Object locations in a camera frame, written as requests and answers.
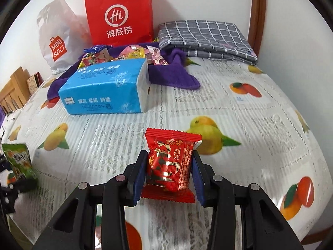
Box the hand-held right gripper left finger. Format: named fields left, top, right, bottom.
left=32, top=150, right=149, bottom=250

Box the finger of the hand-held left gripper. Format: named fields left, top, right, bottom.
left=0, top=154, right=11, bottom=174
left=5, top=177, right=38, bottom=196

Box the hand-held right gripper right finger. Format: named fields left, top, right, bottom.
left=192, top=151, right=304, bottom=250

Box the green snack packet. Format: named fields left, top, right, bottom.
left=2, top=143, right=38, bottom=181

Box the red snack packet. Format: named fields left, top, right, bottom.
left=140, top=127, right=203, bottom=204

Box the pink crinkled snack packet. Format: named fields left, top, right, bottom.
left=146, top=45, right=168, bottom=65

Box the pink yellow snack packet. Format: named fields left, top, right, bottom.
left=79, top=52, right=101, bottom=68

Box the white strawberry snack packet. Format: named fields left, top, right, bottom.
left=96, top=47, right=115, bottom=63

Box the brown patterned box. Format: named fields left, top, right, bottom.
left=26, top=72, right=43, bottom=94

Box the blue tissue pack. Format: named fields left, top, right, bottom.
left=58, top=58, right=151, bottom=115

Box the purple towel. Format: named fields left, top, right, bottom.
left=47, top=42, right=201, bottom=102

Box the white plastic bag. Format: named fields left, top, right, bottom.
left=36, top=0, right=91, bottom=75

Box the grey checked cloth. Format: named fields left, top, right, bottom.
left=158, top=19, right=258, bottom=64

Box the red paper bag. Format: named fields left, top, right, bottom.
left=84, top=0, right=154, bottom=47

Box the brown wooden door frame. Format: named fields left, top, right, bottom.
left=247, top=0, right=267, bottom=58

